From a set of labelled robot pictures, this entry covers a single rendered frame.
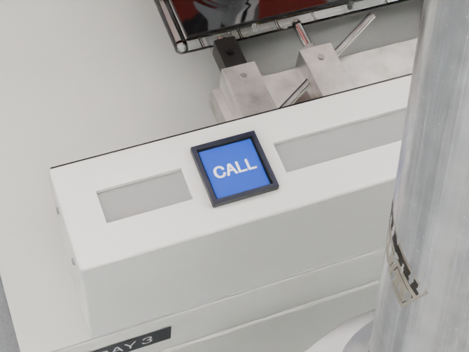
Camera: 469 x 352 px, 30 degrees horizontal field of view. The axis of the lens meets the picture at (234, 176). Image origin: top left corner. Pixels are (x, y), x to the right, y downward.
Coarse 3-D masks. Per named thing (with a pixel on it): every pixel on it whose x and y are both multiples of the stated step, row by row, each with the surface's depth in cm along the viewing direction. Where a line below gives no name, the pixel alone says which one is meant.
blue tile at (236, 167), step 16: (240, 144) 71; (208, 160) 70; (224, 160) 70; (240, 160) 71; (256, 160) 71; (208, 176) 70; (224, 176) 70; (240, 176) 70; (256, 176) 70; (224, 192) 69; (240, 192) 69
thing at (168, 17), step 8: (160, 0) 87; (168, 0) 87; (160, 8) 87; (168, 8) 86; (168, 16) 86; (168, 24) 85; (176, 24) 85; (168, 32) 85; (176, 32) 85; (176, 40) 84
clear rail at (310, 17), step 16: (352, 0) 89; (368, 0) 89; (384, 0) 90; (400, 0) 90; (288, 16) 87; (304, 16) 87; (320, 16) 88; (336, 16) 88; (224, 32) 85; (240, 32) 86; (256, 32) 86; (272, 32) 87; (176, 48) 84; (192, 48) 84; (208, 48) 85
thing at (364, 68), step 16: (384, 48) 89; (400, 48) 89; (352, 64) 88; (368, 64) 88; (384, 64) 88; (400, 64) 88; (272, 80) 86; (288, 80) 86; (352, 80) 86; (368, 80) 87; (272, 96) 85; (288, 96) 85; (304, 96) 85; (224, 112) 83
